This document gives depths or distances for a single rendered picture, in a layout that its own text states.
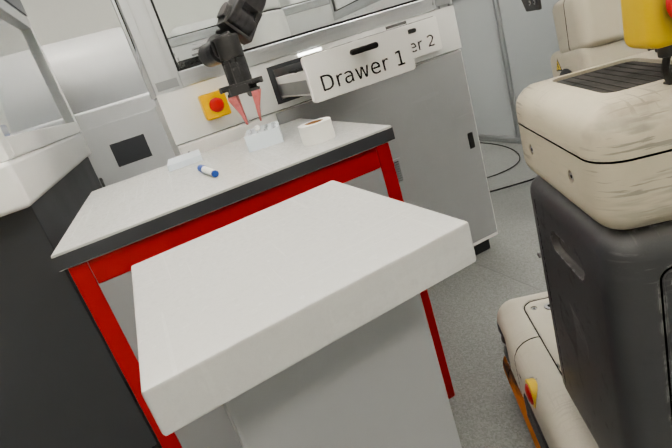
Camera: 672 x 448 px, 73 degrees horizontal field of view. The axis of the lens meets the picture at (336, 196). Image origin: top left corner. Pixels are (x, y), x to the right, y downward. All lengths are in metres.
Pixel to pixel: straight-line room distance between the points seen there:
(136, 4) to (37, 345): 0.89
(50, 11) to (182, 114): 3.38
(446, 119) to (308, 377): 1.38
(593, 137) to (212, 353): 0.37
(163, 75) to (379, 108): 0.68
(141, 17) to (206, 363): 1.16
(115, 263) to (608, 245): 0.70
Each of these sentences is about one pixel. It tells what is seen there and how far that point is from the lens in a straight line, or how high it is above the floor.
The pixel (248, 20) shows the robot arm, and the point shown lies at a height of 1.04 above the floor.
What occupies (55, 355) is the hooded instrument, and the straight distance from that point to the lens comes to 1.37.
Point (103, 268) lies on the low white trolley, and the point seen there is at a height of 0.71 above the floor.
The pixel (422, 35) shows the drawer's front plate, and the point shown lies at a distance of 1.64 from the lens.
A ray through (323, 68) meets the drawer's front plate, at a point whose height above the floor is 0.89.
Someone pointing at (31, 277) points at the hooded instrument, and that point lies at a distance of 1.30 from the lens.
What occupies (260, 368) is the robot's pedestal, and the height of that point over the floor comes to 0.73.
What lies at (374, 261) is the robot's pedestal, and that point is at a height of 0.76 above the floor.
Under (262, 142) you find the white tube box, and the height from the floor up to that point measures 0.77.
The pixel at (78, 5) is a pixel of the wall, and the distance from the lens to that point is 4.69.
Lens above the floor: 0.93
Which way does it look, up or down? 17 degrees down
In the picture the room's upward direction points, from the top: 17 degrees counter-clockwise
